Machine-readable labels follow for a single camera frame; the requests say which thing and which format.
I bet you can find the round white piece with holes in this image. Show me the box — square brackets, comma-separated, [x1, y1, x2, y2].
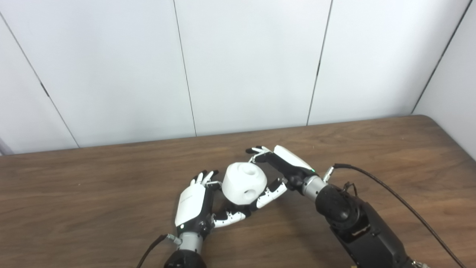
[222, 162, 268, 205]

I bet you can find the white and black left hand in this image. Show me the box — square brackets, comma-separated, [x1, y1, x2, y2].
[175, 170, 251, 239]

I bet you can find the grey wall corner post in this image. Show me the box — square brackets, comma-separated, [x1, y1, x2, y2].
[0, 138, 15, 156]

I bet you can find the white and black right hand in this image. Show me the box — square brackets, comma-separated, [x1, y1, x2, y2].
[245, 145, 316, 209]

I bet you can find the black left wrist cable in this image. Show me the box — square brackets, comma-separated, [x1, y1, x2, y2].
[136, 234, 183, 268]

